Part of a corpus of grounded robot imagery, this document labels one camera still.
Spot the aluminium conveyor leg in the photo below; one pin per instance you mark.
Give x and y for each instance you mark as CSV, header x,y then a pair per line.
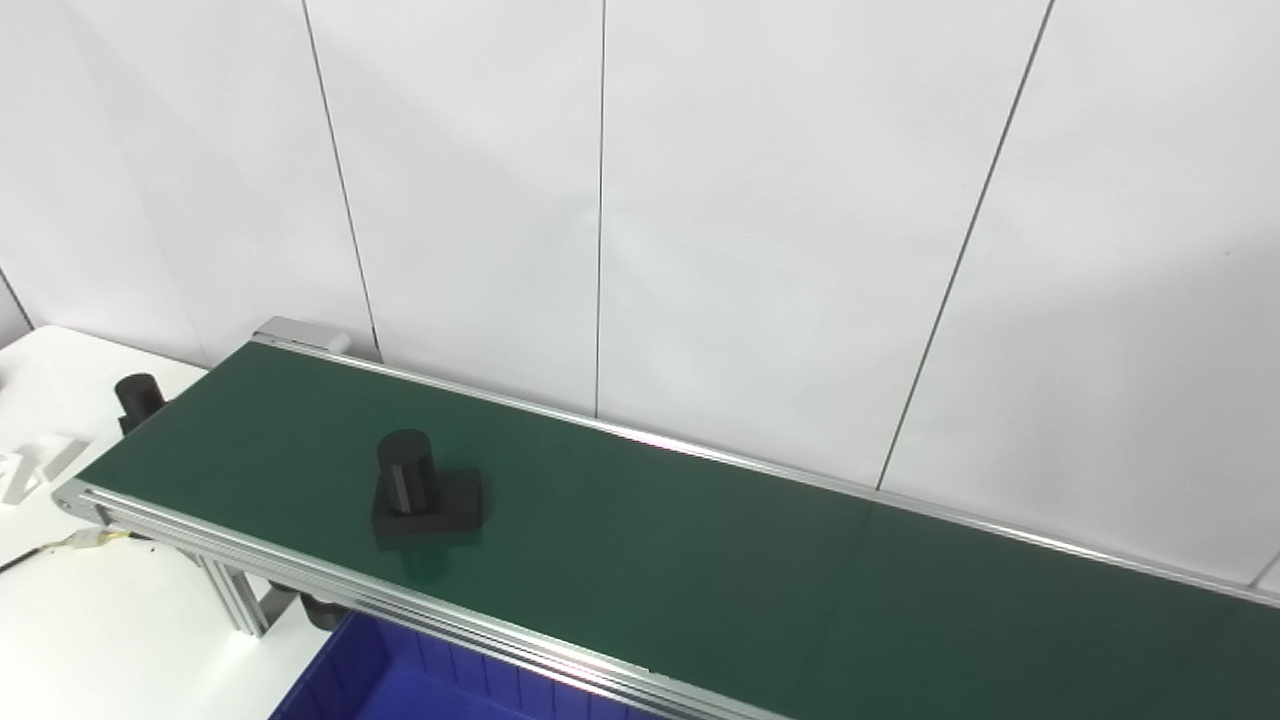
x,y
235,595

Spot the black cylindrical motor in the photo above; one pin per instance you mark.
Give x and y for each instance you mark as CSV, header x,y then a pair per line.
x,y
140,393

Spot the blue plastic bin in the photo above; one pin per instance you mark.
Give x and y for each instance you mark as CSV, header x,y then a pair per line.
x,y
400,690

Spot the white angular block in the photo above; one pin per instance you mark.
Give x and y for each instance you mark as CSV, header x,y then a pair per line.
x,y
45,465

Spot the black cylinder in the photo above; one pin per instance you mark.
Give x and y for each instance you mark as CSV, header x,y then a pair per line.
x,y
440,505

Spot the green conveyor belt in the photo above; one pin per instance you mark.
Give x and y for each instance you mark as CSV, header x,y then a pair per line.
x,y
650,560
300,568

